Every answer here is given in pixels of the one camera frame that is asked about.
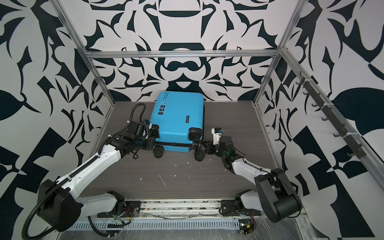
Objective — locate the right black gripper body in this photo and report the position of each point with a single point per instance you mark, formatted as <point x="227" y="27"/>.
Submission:
<point x="218" y="150"/>

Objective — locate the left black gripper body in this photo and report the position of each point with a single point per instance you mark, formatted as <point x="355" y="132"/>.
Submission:
<point x="143" y="142"/>

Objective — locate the blue hard-shell suitcase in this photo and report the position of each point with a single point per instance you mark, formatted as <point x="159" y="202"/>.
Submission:
<point x="178" y="121"/>

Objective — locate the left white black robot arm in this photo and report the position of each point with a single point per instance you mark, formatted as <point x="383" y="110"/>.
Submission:
<point x="60" y="203"/>

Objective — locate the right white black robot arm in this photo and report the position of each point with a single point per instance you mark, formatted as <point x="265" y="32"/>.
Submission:
<point x="274" y="195"/>

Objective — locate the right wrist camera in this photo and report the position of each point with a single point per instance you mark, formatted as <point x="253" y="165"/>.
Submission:
<point x="217" y="133"/>

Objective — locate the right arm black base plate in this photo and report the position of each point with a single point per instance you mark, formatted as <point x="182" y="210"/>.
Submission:
<point x="235" y="208"/>

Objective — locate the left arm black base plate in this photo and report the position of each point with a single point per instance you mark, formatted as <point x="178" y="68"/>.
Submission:
<point x="126" y="208"/>

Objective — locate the white slotted cable duct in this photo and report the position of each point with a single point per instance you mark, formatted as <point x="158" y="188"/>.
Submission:
<point x="161" y="224"/>

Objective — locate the aluminium frame rails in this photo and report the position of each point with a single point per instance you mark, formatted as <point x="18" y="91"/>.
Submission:
<point x="372" y="161"/>

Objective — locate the black wall hook rack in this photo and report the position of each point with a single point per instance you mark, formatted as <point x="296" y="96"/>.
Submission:
<point x="333" y="115"/>

